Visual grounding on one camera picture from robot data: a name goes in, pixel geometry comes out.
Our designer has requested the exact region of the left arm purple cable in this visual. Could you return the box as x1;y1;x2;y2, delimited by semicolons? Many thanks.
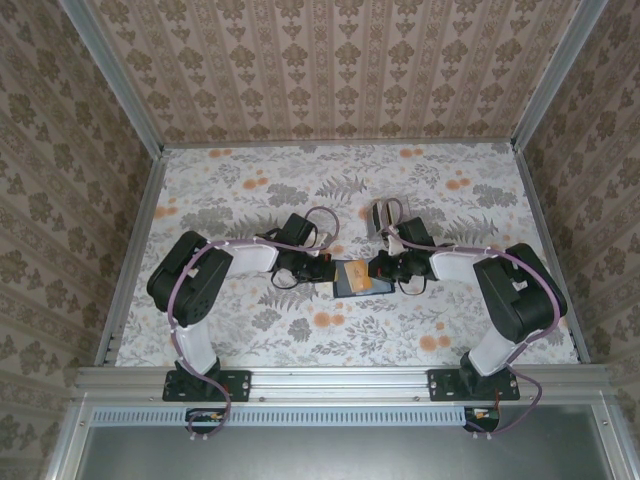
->
168;206;342;445

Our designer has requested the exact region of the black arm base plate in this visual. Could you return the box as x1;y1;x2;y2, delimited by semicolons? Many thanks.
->
163;368;252;403
428;368;522;403

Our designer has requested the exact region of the thin black camera cable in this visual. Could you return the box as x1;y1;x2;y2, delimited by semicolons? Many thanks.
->
269;268;302;291
397;276;427;297

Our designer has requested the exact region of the aluminium side rail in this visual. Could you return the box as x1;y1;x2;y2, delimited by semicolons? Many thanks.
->
93;147;170;367
512;144;595;365

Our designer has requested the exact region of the left thin black camera cable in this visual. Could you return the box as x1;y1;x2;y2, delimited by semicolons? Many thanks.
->
269;268;302;291

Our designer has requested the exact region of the thin aluminium cross rail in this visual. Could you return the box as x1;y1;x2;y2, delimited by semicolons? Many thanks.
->
162;140;517;151

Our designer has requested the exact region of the grey metal panel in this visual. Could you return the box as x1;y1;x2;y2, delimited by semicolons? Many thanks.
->
79;424;609;480

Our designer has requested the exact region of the floral patterned table cover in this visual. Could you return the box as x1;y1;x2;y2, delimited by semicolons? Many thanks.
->
117;144;581;369

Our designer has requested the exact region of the right thin black camera cable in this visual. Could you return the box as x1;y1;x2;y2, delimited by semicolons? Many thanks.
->
397;276;427;297

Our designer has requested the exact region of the slotted grey cable duct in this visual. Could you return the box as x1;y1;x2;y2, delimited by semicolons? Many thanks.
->
91;404;504;429

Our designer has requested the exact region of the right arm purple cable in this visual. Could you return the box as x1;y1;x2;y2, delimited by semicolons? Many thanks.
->
378;197;563;442

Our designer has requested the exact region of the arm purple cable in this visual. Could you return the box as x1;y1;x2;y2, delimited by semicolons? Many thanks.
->
378;197;563;442
168;206;342;445

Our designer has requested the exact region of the blue leather card holder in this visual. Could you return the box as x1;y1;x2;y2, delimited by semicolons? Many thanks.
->
331;258;397;300

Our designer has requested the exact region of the orange credit card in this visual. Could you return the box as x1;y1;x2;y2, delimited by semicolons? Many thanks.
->
341;259;375;293

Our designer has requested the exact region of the wide aluminium mounting rail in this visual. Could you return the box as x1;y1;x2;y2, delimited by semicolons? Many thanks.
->
74;364;615;404

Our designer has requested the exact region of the aluminium frame post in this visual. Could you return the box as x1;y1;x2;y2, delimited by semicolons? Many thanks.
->
510;0;610;151
58;0;166;154

